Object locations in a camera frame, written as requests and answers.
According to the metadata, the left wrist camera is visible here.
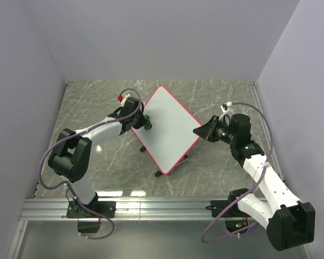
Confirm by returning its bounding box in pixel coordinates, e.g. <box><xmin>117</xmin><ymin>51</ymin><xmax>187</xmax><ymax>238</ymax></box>
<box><xmin>117</xmin><ymin>94</ymin><xmax>131</xmax><ymax>106</ymax></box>

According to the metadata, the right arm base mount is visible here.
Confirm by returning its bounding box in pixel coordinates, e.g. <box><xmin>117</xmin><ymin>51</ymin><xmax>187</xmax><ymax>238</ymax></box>
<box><xmin>205</xmin><ymin>200</ymin><xmax>259</xmax><ymax>235</ymax></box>

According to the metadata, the wire whiteboard stand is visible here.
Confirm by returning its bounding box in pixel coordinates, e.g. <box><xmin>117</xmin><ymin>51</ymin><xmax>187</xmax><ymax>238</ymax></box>
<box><xmin>139</xmin><ymin>146</ymin><xmax>188</xmax><ymax>178</ymax></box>

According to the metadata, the pink framed whiteboard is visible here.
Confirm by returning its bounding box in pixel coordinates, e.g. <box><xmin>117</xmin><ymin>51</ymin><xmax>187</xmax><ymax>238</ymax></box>
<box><xmin>131</xmin><ymin>85</ymin><xmax>203</xmax><ymax>176</ymax></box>

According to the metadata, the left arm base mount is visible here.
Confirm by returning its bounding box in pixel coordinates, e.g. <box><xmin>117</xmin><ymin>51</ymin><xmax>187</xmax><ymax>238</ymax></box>
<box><xmin>66</xmin><ymin>200</ymin><xmax>116</xmax><ymax>235</ymax></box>

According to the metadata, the aluminium rail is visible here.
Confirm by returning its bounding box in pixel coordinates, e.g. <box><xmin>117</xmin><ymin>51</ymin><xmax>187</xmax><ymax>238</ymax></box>
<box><xmin>19</xmin><ymin>196</ymin><xmax>227</xmax><ymax>222</ymax></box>

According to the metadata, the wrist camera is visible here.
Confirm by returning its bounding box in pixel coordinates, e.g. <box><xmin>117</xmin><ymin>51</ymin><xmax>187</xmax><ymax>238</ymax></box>
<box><xmin>220</xmin><ymin>101</ymin><xmax>234</xmax><ymax>117</ymax></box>
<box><xmin>117</xmin><ymin>94</ymin><xmax>131</xmax><ymax>106</ymax></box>

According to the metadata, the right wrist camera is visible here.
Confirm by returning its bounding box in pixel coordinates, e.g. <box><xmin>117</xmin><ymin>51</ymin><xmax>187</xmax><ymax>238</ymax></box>
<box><xmin>220</xmin><ymin>101</ymin><xmax>234</xmax><ymax>117</ymax></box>

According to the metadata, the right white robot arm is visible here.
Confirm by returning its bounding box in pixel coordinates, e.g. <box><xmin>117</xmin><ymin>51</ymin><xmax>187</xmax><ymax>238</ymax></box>
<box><xmin>193</xmin><ymin>114</ymin><xmax>315</xmax><ymax>251</ymax></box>

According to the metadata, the green whiteboard eraser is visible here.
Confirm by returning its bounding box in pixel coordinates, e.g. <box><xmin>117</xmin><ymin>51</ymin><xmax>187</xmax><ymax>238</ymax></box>
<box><xmin>144</xmin><ymin>115</ymin><xmax>152</xmax><ymax>130</ymax></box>

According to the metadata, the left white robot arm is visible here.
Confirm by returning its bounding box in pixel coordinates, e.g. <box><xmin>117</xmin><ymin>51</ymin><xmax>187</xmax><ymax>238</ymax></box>
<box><xmin>48</xmin><ymin>96</ymin><xmax>152</xmax><ymax>217</ymax></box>

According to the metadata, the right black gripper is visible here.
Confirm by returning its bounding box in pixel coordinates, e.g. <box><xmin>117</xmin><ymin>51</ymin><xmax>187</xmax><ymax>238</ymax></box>
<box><xmin>193</xmin><ymin>115</ymin><xmax>237</xmax><ymax>145</ymax></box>

